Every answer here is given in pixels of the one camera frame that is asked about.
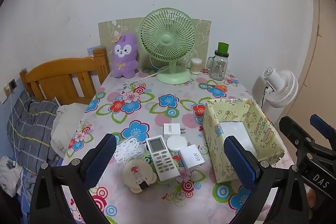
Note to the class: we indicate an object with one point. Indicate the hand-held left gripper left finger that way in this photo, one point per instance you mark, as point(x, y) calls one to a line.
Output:
point(102, 158)

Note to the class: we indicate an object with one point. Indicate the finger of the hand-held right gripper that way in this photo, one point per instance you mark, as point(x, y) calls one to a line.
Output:
point(320, 126)
point(296, 132)

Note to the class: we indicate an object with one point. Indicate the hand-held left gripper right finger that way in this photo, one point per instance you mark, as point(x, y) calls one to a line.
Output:
point(241, 161)

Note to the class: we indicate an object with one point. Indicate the yellow cartoon paper box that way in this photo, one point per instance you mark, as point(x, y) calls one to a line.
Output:
point(218, 161)

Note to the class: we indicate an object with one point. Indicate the green perforated case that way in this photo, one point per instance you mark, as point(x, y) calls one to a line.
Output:
point(147, 160)

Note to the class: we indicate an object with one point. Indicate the large white charger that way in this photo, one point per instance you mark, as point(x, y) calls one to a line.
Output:
point(190, 157)

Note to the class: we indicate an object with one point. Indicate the small white charger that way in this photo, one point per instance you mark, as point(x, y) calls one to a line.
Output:
point(170, 132)

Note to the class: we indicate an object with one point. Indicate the person's right hand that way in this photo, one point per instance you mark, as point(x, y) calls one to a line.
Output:
point(311, 199)

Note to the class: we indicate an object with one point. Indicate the round beige bear mirror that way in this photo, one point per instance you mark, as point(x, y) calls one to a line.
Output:
point(135, 174)

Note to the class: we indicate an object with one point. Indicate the white floor fan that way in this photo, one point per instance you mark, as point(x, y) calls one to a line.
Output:
point(283, 90)

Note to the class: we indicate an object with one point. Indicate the white crumpled cloth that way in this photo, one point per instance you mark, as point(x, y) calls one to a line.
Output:
point(65, 129)

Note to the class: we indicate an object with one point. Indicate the white remote control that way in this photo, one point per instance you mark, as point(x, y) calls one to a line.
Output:
point(162, 161)

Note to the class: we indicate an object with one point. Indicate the round white device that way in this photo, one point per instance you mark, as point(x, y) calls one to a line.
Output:
point(176, 144)

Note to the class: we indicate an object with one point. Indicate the beige door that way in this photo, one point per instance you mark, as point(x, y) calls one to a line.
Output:
point(323, 56)

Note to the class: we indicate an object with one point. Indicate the floral tablecloth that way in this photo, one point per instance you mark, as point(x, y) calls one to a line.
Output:
point(157, 111)

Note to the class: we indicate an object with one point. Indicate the grey plaid pillow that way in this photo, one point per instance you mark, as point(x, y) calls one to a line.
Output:
point(31, 129)

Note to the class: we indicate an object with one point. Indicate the crumpled light clothing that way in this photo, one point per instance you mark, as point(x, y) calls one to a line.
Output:
point(10, 174)

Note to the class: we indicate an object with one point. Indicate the glass jar green lid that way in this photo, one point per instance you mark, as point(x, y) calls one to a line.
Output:
point(218, 69)

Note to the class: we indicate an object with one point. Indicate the wooden bed headboard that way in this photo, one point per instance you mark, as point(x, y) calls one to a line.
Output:
point(60, 69)

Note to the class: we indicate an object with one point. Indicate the cotton swab container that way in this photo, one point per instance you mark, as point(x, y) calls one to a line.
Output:
point(196, 66)

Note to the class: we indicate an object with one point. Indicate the purple plush toy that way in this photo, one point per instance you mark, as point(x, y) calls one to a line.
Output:
point(124, 56)

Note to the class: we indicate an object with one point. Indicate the blue patterned paper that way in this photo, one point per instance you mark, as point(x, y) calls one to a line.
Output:
point(92, 50)

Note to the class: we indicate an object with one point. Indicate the green desk fan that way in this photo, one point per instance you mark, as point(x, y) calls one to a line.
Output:
point(168, 39)

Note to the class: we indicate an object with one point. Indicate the wall socket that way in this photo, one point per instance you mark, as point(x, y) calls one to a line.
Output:
point(12, 84)

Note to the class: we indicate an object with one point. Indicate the beige cartoon wall board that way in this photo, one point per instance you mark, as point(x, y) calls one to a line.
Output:
point(118, 27)

